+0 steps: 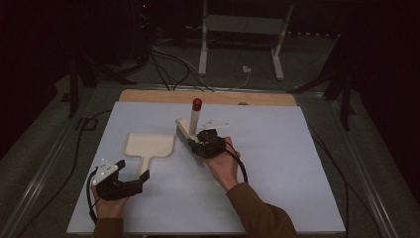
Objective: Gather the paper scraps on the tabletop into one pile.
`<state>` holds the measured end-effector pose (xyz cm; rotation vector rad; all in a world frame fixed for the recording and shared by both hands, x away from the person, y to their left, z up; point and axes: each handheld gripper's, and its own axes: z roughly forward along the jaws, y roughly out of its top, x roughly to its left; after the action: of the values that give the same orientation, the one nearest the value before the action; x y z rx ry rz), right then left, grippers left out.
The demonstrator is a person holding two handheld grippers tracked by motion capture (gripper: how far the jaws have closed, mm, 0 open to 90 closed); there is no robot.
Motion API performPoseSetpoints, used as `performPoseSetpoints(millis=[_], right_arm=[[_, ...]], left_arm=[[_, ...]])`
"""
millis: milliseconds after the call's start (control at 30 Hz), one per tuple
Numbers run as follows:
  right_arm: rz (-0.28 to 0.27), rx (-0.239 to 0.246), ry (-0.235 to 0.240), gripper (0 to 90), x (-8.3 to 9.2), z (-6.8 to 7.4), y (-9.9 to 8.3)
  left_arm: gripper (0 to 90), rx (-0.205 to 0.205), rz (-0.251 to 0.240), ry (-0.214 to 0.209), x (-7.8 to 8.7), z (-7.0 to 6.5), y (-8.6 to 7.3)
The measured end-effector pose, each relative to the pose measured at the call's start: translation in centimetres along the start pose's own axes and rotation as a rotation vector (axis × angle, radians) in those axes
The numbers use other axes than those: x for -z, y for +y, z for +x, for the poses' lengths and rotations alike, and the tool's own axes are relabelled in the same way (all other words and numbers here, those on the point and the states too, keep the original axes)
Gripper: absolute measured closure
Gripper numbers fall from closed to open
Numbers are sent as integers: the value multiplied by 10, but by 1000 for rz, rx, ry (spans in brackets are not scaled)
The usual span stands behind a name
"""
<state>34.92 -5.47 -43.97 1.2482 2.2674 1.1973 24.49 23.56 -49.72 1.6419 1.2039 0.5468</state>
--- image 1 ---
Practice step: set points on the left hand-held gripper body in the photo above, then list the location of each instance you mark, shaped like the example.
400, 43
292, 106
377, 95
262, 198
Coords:
115, 190

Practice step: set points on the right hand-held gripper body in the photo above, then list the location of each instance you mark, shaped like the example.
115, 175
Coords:
213, 147

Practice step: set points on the cream hand brush red cap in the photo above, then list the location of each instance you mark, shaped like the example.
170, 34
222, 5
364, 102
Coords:
194, 120

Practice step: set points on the cream plastic dustpan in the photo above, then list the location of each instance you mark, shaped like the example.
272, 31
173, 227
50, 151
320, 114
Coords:
148, 145

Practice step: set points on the person's left hand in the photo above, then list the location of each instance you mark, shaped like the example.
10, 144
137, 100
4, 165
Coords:
109, 208

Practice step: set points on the person's right hand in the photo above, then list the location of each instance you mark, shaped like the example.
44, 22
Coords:
224, 168

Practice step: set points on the wooden table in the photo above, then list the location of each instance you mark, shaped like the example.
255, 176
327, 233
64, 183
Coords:
165, 96

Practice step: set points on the white table cover sheet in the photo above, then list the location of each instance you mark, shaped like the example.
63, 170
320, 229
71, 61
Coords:
264, 172

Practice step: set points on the black floor stand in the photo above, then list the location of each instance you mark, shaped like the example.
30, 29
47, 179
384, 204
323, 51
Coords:
74, 89
345, 99

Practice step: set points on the white metal stand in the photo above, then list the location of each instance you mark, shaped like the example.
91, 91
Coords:
244, 24

